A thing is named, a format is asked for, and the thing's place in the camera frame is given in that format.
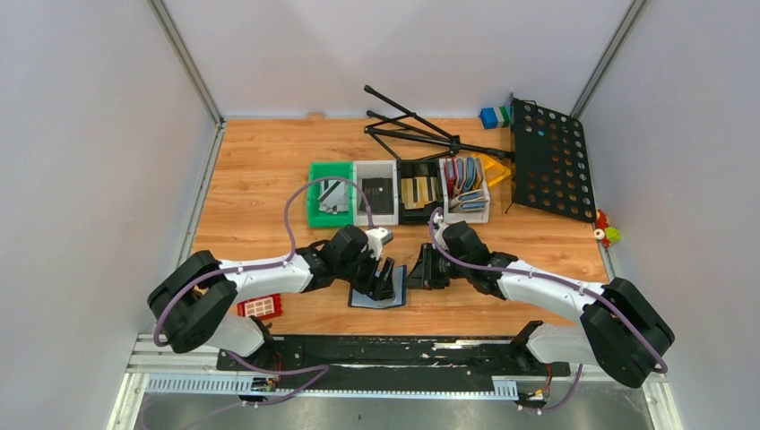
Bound blue card holder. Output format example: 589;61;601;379
348;265;407;310

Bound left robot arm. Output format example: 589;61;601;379
147;225;394;357

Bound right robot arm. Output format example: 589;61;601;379
411;215;675;388

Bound black cards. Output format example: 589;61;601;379
361;177;394;215

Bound silver cards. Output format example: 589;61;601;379
317;179;350;215

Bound white bin with card holders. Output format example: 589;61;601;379
438;156;491;224

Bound white bin with black cards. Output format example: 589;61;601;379
352;160;399;227

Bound gold cards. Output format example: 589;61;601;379
401;176;439;211

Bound green bin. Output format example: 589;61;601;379
307;161;354;228

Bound yellow triangle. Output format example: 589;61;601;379
471;153;511;188

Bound red toy block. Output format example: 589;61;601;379
236;294;283;320

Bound black music stand tripod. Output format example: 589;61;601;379
363;84;515;161

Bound black perforated stand plate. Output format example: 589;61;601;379
510;98;597;223

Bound blue green white blocks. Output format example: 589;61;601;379
479;106;513;130

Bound colourful small toy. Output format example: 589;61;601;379
593;210;621;248

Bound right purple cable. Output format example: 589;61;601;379
427;206;669;415

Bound purple cable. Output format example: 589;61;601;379
152;175;376;430
427;206;669;415

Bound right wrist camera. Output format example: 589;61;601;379
428;214;448;251

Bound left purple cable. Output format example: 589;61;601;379
152;175;376;430

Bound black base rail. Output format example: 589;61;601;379
251;334;571;392

